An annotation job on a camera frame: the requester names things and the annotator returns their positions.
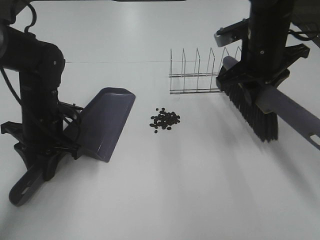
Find purple hand brush black bristles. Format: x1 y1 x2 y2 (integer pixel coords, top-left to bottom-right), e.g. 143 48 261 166
216 56 320 149

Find pile of coffee beans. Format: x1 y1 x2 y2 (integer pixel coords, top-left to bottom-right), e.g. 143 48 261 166
149 107 181 134

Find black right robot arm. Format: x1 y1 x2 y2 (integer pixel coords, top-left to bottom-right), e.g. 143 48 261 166
214 0 310 91

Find purple plastic dustpan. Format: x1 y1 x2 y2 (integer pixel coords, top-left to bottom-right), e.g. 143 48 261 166
9 87 136 207

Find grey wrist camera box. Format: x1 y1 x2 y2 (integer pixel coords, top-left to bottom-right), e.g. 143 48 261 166
214 18 249 47

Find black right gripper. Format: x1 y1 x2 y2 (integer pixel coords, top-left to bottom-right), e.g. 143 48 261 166
216 43 310 92

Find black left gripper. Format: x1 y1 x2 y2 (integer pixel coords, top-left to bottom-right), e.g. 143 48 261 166
0 99 83 181

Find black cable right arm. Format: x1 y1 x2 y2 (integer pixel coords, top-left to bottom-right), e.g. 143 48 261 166
287 22 320 42

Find black cables left arm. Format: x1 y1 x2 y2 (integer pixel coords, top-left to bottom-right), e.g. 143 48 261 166
0 0 38 33

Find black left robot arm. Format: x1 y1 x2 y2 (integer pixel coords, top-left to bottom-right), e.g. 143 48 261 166
0 25 82 181

